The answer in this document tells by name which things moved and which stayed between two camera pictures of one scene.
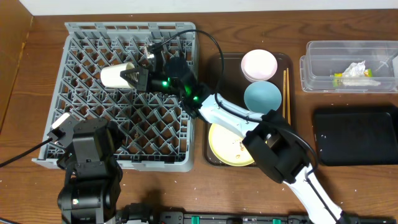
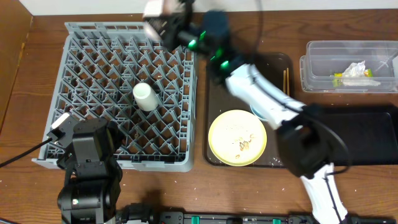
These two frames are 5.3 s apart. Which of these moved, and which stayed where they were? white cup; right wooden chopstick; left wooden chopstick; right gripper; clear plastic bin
Moved: white cup; right gripper
Stayed: left wooden chopstick; clear plastic bin; right wooden chopstick
